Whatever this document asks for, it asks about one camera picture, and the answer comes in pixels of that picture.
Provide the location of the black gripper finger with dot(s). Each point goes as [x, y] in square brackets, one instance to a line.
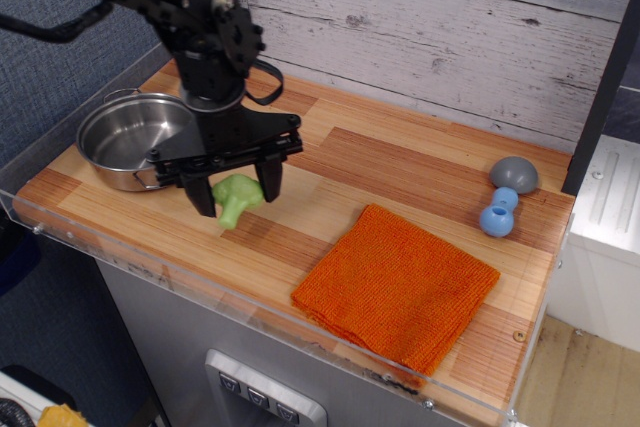
[270, 172]
[198, 191]

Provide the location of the stainless steel pot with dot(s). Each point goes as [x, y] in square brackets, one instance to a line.
[115, 138]

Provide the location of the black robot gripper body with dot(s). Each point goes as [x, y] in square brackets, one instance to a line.
[218, 141]

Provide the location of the clear acrylic edge guard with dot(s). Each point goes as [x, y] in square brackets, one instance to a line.
[250, 272]

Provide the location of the white ridged side unit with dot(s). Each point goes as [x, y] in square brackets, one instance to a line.
[595, 286]

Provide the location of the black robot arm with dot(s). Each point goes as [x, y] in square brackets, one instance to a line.
[215, 44]

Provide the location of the blue dumbbell-shaped toy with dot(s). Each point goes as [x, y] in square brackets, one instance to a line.
[497, 220]

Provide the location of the grey toy cabinet front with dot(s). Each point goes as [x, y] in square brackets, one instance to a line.
[173, 334]

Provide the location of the orange knitted towel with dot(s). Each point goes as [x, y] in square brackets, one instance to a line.
[396, 290]

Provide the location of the green toy broccoli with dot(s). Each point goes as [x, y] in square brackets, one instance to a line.
[236, 194]

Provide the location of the yellow object at bottom-left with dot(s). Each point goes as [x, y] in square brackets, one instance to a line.
[61, 416]

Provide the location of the dark grey right post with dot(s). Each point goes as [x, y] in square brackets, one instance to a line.
[613, 74]

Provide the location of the silver dispenser button panel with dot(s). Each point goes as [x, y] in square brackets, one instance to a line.
[264, 401]

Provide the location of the grey half-dome toy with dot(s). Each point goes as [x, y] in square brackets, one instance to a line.
[516, 173]

